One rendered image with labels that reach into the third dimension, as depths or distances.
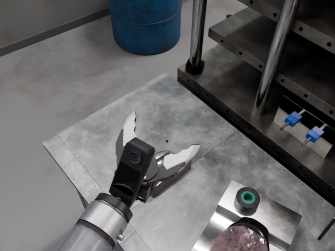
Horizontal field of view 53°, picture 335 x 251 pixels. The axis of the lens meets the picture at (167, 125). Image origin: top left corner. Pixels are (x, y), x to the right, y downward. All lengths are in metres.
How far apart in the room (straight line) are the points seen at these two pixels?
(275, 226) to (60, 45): 2.69
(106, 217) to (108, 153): 0.90
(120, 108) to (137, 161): 1.07
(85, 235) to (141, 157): 0.15
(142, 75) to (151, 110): 1.38
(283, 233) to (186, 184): 0.40
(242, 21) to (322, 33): 0.54
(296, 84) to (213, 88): 0.45
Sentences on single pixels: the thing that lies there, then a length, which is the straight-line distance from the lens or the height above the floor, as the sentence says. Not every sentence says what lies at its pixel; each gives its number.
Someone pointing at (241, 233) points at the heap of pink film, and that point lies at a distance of 1.19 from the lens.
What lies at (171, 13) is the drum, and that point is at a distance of 2.99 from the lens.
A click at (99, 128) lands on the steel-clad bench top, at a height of 0.80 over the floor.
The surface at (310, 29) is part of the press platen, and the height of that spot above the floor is 1.28.
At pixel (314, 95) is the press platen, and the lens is 1.43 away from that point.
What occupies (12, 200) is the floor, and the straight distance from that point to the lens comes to 2.43.
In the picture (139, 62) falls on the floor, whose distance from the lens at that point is 3.08.
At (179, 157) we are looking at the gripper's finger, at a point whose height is 1.45.
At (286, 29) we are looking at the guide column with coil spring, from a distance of 1.33.
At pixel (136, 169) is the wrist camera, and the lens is 0.56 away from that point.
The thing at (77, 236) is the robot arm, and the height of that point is 1.47.
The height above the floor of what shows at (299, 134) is 0.82.
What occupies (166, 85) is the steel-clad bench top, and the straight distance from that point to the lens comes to 1.70.
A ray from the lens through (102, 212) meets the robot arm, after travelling 0.57.
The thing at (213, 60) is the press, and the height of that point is 0.79.
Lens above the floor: 1.98
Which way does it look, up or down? 51 degrees down
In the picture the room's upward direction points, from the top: straight up
